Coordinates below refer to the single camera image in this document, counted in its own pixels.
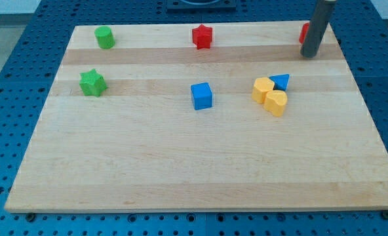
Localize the wooden board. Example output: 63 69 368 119
5 21 388 213

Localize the red star block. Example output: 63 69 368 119
191 24 213 49

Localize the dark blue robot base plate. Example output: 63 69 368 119
166 0 237 13

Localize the red block behind rod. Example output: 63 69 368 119
298 22 310 44

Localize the green cylinder block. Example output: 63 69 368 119
94 26 115 49

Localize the green star block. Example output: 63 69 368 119
79 69 107 97

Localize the blue cube block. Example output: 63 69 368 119
190 83 213 110

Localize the yellow heart block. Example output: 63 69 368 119
263 90 288 117

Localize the yellow hexagon block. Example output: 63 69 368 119
251 77 275 104

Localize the blue triangle block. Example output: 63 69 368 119
269 74 290 91

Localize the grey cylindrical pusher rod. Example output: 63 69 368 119
300 0 337 58

